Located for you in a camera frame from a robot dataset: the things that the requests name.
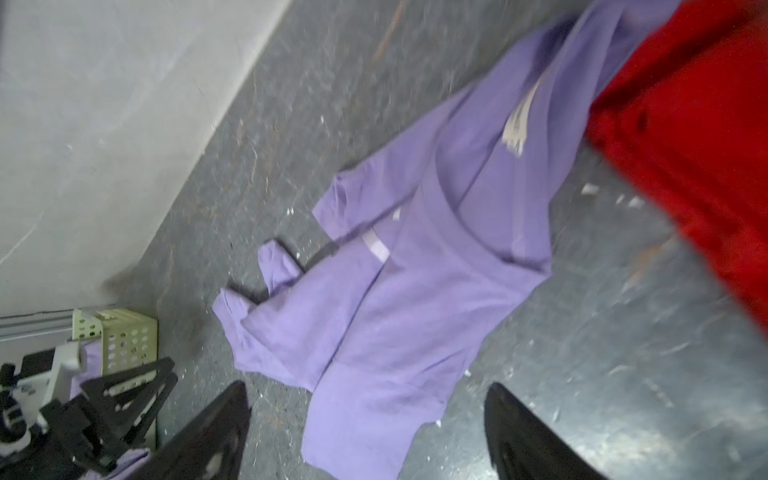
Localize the purple t-shirt with print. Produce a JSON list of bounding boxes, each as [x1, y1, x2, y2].
[[212, 1, 677, 479]]

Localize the red t-shirt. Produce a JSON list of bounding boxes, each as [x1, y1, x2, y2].
[[586, 1, 767, 326]]

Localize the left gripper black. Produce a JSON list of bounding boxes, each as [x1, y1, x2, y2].
[[1, 357, 176, 479]]

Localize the purple t-shirt in basket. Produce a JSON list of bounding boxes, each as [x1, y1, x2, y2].
[[68, 338, 154, 480]]

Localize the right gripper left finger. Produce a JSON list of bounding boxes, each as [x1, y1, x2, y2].
[[130, 380, 251, 480]]

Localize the light green plastic basket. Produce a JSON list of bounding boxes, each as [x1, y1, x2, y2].
[[71, 307, 160, 451]]

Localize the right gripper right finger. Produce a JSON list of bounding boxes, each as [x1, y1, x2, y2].
[[484, 382, 606, 480]]

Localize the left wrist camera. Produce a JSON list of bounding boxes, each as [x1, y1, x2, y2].
[[1, 342, 85, 451]]

